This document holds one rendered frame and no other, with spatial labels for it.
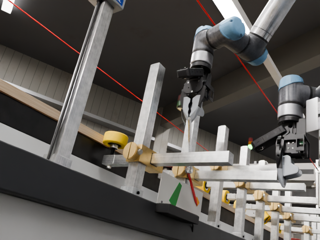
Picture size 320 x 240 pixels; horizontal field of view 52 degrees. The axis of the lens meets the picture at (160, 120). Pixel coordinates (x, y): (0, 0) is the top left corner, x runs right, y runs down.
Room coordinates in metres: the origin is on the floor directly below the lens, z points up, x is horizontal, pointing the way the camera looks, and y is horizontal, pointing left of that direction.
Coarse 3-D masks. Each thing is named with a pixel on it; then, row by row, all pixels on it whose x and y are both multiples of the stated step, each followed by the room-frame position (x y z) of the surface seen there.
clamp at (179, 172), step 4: (172, 168) 1.08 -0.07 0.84; (176, 168) 1.07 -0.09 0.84; (180, 168) 1.06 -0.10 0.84; (184, 168) 1.06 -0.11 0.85; (196, 168) 1.11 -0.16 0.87; (176, 172) 1.07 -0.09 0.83; (180, 172) 1.06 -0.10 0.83; (184, 172) 1.06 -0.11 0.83; (192, 172) 1.09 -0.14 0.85; (176, 176) 1.09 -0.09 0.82; (180, 176) 1.07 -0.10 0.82; (184, 176) 1.07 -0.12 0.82; (192, 176) 1.10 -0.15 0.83; (192, 180) 1.10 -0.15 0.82; (196, 180) 1.12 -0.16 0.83; (196, 184) 1.14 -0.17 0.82; (200, 184) 1.15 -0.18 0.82
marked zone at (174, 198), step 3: (177, 186) 1.03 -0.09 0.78; (180, 186) 1.05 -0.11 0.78; (177, 189) 1.04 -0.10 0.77; (180, 189) 1.05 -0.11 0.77; (174, 192) 1.03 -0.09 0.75; (177, 192) 1.04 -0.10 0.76; (174, 195) 1.03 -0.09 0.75; (177, 195) 1.04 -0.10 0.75; (171, 198) 1.02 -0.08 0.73; (174, 198) 1.03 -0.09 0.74; (177, 198) 1.04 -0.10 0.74; (171, 201) 1.02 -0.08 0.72; (174, 201) 1.03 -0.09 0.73; (174, 204) 1.03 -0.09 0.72
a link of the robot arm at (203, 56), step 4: (196, 52) 0.93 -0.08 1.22; (200, 52) 0.92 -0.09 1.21; (204, 52) 0.92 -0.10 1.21; (208, 52) 0.93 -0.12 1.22; (192, 56) 0.95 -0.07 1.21; (196, 56) 0.93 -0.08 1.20; (200, 56) 0.92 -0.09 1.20; (204, 56) 0.92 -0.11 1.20; (208, 56) 0.93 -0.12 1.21; (212, 56) 0.94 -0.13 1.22; (192, 60) 0.94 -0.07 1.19; (196, 60) 0.93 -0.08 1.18; (200, 60) 0.93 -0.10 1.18; (204, 60) 0.92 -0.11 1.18; (208, 60) 0.93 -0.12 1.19; (212, 60) 0.95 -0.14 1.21
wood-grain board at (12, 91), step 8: (0, 80) 0.75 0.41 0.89; (0, 88) 0.76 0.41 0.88; (8, 88) 0.77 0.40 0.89; (16, 88) 0.79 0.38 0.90; (16, 96) 0.79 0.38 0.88; (24, 96) 0.81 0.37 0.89; (24, 104) 0.83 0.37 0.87; (32, 104) 0.83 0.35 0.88; (40, 104) 0.85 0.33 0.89; (40, 112) 0.86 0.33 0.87; (48, 112) 0.87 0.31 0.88; (56, 112) 0.89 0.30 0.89; (56, 120) 0.91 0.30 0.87; (80, 128) 0.97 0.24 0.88; (88, 128) 0.99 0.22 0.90; (88, 136) 1.00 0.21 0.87; (96, 136) 1.02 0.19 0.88; (104, 144) 1.06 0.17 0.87; (120, 152) 1.12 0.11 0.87; (224, 208) 1.81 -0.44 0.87; (232, 208) 1.88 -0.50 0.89; (248, 216) 2.07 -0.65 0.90
